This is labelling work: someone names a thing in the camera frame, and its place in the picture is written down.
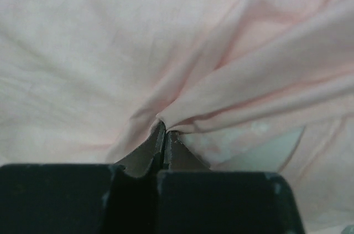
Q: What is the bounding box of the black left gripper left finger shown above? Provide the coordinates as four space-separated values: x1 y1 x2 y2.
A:
1 123 165 233

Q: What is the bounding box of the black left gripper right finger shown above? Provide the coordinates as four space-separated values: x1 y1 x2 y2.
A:
157 132 305 233

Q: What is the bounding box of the pink pillowcase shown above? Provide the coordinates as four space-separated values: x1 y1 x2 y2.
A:
1 0 353 233

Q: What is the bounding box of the white pillow insert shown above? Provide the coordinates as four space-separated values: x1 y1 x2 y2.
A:
180 122 304 170

